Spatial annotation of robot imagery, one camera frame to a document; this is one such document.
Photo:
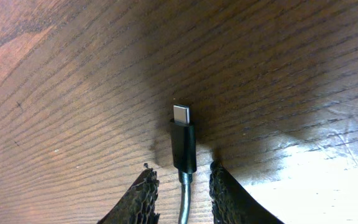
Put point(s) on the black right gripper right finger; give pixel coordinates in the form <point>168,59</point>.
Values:
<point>231,203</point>

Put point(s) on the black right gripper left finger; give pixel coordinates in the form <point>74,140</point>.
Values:
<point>137,205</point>

